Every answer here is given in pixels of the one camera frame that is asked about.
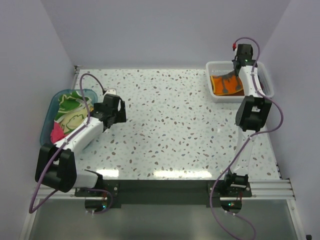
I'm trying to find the teal plastic bin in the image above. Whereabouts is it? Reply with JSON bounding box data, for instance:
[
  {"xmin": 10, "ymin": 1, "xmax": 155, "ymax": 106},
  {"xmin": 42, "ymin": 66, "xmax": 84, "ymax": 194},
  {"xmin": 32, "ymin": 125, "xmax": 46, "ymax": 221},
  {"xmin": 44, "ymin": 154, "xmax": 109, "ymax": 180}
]
[{"xmin": 39, "ymin": 88, "xmax": 98, "ymax": 146}]

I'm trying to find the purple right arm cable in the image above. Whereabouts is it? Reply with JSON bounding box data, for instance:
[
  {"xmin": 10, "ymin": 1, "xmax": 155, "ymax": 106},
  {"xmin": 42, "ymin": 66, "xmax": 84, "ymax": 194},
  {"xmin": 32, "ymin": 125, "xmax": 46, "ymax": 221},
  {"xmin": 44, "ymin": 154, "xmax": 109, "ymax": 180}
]
[{"xmin": 209, "ymin": 37, "xmax": 285, "ymax": 240}]

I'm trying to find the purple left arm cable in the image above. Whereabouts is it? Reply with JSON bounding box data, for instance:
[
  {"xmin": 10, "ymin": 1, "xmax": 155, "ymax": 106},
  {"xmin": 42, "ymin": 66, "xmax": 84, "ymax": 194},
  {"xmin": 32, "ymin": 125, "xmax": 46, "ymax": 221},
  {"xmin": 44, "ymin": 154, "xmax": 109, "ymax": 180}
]
[{"xmin": 28, "ymin": 73, "xmax": 115, "ymax": 215}]

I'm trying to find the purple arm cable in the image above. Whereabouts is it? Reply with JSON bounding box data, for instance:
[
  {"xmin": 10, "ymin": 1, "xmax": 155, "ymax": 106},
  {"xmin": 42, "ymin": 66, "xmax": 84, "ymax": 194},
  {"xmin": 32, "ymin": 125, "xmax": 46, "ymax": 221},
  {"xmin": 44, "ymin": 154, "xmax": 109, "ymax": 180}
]
[
  {"xmin": 28, "ymin": 73, "xmax": 115, "ymax": 215},
  {"xmin": 209, "ymin": 37, "xmax": 285, "ymax": 240}
]

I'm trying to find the white plastic mesh basket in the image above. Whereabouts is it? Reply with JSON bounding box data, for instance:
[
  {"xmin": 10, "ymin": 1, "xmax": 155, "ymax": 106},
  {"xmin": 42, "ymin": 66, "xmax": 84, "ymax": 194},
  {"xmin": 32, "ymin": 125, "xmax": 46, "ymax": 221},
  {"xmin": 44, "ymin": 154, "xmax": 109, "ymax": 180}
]
[{"xmin": 205, "ymin": 61, "xmax": 274, "ymax": 103}]

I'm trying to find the green patterned towel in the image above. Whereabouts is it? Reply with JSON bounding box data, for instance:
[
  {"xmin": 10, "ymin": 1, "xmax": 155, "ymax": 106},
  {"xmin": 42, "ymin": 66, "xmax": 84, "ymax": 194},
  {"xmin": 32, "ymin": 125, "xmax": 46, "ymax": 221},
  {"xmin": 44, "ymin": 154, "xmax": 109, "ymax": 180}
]
[{"xmin": 54, "ymin": 91, "xmax": 93, "ymax": 135}]

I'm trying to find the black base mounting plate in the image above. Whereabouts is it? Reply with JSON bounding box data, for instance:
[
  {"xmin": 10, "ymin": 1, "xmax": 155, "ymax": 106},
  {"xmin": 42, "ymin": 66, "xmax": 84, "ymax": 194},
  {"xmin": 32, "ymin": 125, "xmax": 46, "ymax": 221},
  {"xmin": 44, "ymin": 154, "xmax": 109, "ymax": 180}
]
[{"xmin": 75, "ymin": 180, "xmax": 253, "ymax": 210}]

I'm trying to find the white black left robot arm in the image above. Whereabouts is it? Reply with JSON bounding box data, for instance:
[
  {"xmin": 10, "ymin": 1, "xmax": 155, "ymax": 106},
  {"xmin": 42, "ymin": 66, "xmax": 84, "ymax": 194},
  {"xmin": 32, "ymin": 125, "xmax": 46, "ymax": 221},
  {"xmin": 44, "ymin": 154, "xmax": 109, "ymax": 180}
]
[{"xmin": 35, "ymin": 94, "xmax": 127, "ymax": 197}]

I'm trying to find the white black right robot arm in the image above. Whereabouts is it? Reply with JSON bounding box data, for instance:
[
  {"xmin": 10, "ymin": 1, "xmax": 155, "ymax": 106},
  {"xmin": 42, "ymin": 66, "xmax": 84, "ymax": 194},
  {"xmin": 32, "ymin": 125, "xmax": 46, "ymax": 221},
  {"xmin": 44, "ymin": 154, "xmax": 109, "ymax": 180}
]
[{"xmin": 222, "ymin": 43, "xmax": 272, "ymax": 197}]

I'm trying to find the pink towel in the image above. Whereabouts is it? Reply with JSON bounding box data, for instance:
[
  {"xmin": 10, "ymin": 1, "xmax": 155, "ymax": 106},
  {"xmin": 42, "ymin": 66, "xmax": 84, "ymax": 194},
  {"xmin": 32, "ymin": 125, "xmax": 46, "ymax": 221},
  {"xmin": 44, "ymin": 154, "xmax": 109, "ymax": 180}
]
[{"xmin": 50, "ymin": 122, "xmax": 66, "ymax": 144}]

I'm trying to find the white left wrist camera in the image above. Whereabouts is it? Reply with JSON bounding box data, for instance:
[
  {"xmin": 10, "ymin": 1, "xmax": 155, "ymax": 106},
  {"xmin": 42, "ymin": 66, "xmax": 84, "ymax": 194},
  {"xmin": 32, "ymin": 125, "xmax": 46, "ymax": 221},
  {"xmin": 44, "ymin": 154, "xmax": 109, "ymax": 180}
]
[{"xmin": 103, "ymin": 88, "xmax": 117, "ymax": 96}]

